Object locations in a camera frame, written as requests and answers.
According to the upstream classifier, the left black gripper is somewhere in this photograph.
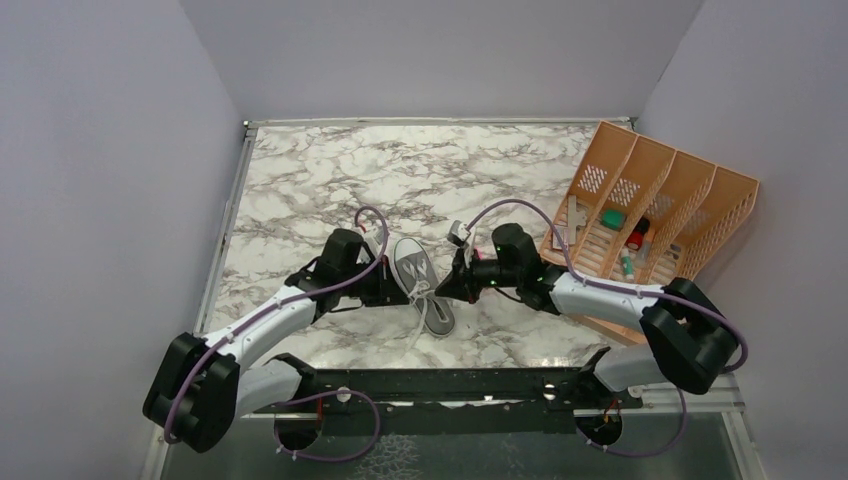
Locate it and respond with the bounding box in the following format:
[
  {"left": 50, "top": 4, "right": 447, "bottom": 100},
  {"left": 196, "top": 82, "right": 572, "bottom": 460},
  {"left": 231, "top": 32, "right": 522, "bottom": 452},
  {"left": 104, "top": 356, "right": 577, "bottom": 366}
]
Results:
[{"left": 339, "top": 254, "right": 411, "bottom": 307}]

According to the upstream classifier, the orange plastic organizer tray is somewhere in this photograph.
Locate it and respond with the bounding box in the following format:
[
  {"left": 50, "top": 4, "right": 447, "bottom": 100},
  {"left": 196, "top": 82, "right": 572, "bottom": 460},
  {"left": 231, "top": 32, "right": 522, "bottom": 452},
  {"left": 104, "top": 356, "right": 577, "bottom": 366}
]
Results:
[{"left": 537, "top": 120, "right": 761, "bottom": 346}]

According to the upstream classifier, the grey metal bracket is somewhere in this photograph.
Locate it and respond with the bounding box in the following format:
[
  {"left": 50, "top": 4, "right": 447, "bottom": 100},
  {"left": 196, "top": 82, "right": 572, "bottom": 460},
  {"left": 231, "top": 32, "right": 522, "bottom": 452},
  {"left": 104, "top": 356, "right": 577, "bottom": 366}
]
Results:
[{"left": 554, "top": 195, "right": 588, "bottom": 247}]

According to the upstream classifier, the green white marker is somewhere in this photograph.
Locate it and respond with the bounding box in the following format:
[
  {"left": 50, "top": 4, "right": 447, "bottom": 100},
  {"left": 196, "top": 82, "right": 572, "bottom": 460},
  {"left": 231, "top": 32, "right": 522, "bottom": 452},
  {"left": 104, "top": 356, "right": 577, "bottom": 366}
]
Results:
[{"left": 619, "top": 246, "right": 635, "bottom": 282}]

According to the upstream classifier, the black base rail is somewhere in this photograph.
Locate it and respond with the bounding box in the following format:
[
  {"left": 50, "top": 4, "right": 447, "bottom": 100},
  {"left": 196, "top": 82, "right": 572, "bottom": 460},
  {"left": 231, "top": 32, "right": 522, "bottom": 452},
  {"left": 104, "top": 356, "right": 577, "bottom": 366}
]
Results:
[{"left": 260, "top": 358, "right": 643, "bottom": 436}]

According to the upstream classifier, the green cap item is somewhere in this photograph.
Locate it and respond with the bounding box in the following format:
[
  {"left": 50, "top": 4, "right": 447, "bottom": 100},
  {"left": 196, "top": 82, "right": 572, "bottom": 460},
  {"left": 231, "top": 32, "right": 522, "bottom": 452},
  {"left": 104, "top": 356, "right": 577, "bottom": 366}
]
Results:
[{"left": 600, "top": 209, "right": 627, "bottom": 231}]

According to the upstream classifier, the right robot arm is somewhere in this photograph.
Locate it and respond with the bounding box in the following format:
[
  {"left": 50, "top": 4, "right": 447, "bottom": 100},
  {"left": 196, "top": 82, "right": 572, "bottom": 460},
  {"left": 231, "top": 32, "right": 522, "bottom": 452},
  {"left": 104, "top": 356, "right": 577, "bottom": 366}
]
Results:
[{"left": 435, "top": 221, "right": 742, "bottom": 407}]

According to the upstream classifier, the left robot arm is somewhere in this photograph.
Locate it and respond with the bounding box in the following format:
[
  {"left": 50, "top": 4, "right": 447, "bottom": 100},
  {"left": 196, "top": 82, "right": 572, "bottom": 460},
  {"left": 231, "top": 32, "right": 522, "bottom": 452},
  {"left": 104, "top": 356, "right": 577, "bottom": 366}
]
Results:
[{"left": 142, "top": 228, "right": 405, "bottom": 453}]

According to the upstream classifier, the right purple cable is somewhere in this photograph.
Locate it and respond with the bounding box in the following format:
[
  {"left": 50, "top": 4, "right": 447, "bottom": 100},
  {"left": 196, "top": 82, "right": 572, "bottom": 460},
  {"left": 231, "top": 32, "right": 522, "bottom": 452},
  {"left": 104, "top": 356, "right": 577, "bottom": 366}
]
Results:
[{"left": 463, "top": 198, "right": 750, "bottom": 458}]

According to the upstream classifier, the grey canvas sneaker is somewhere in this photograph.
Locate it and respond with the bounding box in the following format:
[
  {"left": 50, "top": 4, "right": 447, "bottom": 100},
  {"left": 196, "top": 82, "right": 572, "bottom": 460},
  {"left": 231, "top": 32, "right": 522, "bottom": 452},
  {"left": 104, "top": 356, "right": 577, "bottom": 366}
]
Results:
[{"left": 389, "top": 237, "right": 456, "bottom": 354}]

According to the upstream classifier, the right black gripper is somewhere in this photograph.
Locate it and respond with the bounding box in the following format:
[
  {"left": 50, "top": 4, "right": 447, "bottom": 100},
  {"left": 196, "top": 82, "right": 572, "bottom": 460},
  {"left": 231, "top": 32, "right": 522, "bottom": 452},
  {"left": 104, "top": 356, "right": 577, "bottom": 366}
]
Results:
[{"left": 435, "top": 244, "right": 521, "bottom": 305}]

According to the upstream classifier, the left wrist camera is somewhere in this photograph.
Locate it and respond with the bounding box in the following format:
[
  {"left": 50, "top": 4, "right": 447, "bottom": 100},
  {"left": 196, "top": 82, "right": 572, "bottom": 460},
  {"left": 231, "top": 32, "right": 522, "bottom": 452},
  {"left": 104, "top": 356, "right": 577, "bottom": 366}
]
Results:
[{"left": 364, "top": 227, "right": 389, "bottom": 264}]

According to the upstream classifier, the red cap bottle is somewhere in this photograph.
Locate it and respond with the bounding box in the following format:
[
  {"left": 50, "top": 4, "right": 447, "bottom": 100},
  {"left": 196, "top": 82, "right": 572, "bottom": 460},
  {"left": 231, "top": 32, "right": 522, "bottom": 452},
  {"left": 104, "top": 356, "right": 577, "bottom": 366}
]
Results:
[{"left": 626, "top": 217, "right": 651, "bottom": 251}]

